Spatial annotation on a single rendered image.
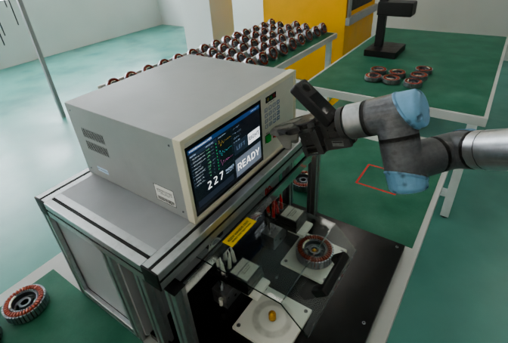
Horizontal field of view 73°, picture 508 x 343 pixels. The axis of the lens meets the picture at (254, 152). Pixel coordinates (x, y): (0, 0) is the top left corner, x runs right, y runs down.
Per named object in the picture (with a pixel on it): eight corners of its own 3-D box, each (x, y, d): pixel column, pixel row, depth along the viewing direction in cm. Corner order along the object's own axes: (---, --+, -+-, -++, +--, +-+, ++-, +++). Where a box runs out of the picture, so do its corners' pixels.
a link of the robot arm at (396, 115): (422, 134, 61) (413, 86, 60) (363, 143, 68) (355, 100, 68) (435, 128, 66) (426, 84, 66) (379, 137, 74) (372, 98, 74)
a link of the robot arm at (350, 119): (354, 108, 67) (369, 94, 73) (333, 112, 70) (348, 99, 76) (367, 142, 69) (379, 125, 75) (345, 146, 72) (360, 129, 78)
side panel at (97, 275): (151, 332, 92) (120, 247, 75) (143, 341, 90) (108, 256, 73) (90, 285, 106) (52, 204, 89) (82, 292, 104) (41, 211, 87)
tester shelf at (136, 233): (319, 136, 111) (320, 123, 109) (161, 292, 65) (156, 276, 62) (214, 109, 134) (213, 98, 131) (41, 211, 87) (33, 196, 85)
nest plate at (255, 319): (311, 312, 92) (311, 310, 91) (282, 362, 82) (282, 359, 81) (264, 286, 100) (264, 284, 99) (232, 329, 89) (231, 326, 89)
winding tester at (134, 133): (295, 136, 103) (295, 69, 92) (196, 225, 73) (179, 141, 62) (198, 110, 123) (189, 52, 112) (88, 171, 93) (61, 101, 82)
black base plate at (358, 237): (404, 250, 111) (405, 245, 110) (314, 466, 67) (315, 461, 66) (277, 201, 135) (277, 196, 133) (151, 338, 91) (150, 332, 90)
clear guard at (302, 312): (356, 251, 79) (359, 232, 76) (308, 338, 62) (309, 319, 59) (241, 203, 95) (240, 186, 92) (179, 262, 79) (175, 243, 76)
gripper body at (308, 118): (302, 157, 81) (349, 151, 72) (288, 124, 78) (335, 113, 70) (316, 143, 86) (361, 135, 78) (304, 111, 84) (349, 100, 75)
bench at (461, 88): (484, 112, 347) (509, 36, 308) (452, 224, 221) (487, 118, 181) (375, 94, 403) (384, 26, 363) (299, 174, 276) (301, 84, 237)
